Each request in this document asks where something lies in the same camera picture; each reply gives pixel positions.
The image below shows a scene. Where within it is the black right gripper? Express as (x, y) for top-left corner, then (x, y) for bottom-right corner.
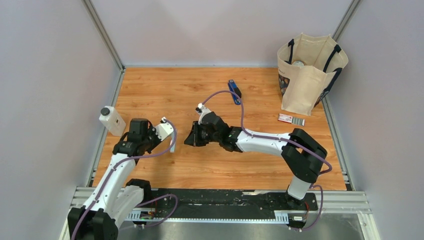
(184, 121), (221, 147)

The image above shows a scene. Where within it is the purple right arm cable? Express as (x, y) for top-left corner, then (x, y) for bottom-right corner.
(202, 90), (333, 232)

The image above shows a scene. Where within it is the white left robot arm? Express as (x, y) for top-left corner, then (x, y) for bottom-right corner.
(67, 117), (176, 240)

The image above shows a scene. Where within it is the beige canvas tote bag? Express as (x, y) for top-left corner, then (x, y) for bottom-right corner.
(277, 33), (349, 116)

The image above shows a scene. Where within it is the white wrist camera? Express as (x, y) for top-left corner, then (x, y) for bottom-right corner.
(195, 103), (212, 124)
(154, 117), (175, 142)

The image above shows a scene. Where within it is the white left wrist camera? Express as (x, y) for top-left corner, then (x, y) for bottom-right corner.
(154, 117), (175, 142)

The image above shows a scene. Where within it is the red white staple box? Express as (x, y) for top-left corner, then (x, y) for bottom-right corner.
(277, 113), (305, 127)

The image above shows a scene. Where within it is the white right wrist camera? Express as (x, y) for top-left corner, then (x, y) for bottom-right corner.
(195, 103), (212, 124)

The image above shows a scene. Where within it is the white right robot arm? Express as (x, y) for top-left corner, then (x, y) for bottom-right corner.
(184, 111), (327, 210)

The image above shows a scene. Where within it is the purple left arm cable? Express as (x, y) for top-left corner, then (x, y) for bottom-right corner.
(70, 119), (179, 240)

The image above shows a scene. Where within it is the white bottle black cap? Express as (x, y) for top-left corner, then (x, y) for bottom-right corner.
(98, 106), (127, 137)

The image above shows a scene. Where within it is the light blue stapler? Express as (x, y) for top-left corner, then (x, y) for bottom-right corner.
(169, 128), (177, 153)

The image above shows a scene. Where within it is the dark blue stapler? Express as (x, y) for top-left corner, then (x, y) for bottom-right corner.
(227, 79), (242, 105)

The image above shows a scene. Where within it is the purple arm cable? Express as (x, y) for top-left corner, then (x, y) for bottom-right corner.
(202, 90), (333, 232)
(70, 119), (179, 240)

